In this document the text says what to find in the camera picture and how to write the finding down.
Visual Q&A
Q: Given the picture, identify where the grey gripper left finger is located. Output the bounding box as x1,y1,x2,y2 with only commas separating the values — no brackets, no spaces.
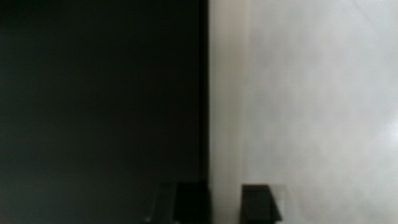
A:
143,181,211,224

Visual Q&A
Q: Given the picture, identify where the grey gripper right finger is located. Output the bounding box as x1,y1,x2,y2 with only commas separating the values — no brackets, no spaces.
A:
239,185,282,224

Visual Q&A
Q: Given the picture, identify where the white desk top tray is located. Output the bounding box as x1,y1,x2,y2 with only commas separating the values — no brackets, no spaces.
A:
209,0,398,224

